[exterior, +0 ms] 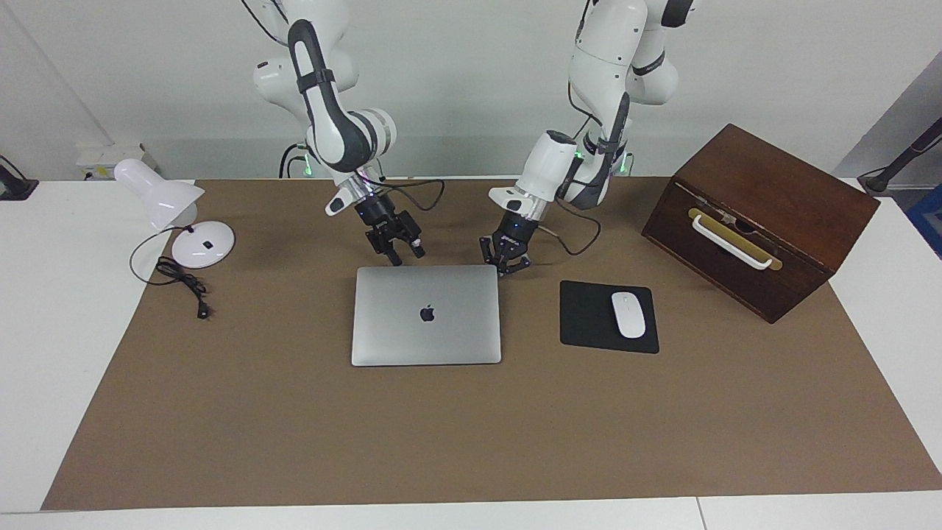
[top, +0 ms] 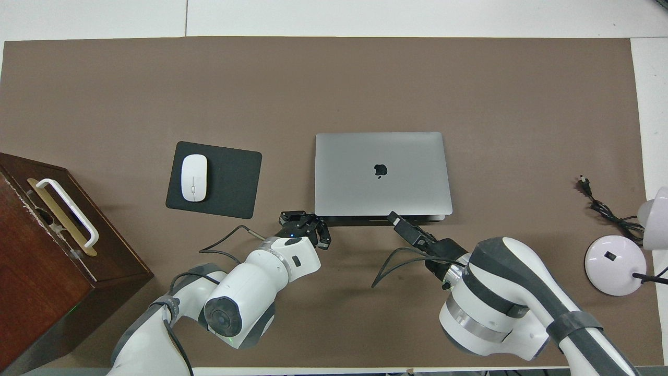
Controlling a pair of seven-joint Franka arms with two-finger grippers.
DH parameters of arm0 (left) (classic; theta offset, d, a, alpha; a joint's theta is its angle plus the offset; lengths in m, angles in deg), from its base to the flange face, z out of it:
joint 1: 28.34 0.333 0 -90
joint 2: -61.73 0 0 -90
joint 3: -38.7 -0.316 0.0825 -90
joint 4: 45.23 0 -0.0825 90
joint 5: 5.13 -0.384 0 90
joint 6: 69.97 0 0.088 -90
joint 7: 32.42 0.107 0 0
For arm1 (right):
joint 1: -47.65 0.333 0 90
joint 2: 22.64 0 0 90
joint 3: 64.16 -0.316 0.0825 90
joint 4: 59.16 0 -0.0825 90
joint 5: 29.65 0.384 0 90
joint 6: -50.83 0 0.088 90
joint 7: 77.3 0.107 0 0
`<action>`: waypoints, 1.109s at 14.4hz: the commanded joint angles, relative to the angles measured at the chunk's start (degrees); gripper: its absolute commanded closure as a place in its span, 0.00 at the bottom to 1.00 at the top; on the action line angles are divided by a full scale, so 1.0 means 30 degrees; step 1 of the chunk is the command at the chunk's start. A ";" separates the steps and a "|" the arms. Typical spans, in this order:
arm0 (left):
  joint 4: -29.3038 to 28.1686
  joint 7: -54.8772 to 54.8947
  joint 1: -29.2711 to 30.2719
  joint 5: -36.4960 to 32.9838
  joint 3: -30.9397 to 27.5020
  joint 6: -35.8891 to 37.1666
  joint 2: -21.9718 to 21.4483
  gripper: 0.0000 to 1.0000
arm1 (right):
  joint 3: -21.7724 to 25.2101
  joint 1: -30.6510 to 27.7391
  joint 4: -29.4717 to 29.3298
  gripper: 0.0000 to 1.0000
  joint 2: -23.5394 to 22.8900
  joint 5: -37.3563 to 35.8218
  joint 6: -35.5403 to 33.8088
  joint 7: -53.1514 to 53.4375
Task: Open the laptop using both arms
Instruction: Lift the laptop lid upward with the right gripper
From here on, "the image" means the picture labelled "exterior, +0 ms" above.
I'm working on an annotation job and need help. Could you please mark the silver laptop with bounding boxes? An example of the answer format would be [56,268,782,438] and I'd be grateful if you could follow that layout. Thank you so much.
[351,265,503,367]

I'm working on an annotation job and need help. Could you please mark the black mouse pad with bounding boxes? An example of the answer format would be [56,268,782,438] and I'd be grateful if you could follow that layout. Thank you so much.
[559,280,660,355]

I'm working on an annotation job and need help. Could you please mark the white computer mouse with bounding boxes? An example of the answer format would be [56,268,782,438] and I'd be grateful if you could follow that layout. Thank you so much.
[612,291,647,339]

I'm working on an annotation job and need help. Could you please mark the brown table mat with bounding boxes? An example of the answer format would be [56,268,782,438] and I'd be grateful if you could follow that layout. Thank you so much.
[40,175,942,512]

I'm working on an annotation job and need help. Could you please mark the white desk lamp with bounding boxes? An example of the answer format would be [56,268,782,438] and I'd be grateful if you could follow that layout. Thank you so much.
[113,158,236,269]

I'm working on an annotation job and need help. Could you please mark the dark brown wooden box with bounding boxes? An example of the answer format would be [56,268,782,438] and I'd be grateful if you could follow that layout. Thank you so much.
[641,123,881,325]

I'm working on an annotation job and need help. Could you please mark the black clamp base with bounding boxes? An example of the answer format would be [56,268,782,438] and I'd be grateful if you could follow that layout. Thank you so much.
[0,155,39,201]

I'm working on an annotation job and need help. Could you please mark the black stand leg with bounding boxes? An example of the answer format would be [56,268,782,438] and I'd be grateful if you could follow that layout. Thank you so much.
[857,116,942,196]

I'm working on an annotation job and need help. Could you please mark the blue crate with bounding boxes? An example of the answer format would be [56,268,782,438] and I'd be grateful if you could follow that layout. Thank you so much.
[907,184,942,260]

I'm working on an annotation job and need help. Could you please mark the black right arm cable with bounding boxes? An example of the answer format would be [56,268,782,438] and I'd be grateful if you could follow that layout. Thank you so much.
[372,175,446,213]

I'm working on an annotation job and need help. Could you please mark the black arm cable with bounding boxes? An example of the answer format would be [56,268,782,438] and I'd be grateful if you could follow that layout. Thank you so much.
[548,199,602,257]
[372,175,446,213]

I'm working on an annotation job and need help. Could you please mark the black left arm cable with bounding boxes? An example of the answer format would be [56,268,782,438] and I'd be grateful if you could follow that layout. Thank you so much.
[548,199,602,257]

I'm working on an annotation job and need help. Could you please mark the black lamp power cable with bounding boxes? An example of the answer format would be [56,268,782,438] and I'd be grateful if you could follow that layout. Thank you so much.
[130,225,211,320]

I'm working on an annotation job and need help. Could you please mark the white box handle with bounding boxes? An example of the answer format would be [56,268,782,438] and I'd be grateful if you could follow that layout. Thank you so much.
[692,213,775,271]

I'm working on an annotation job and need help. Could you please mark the white wall power strip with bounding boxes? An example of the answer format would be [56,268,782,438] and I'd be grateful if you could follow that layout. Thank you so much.
[76,144,148,181]

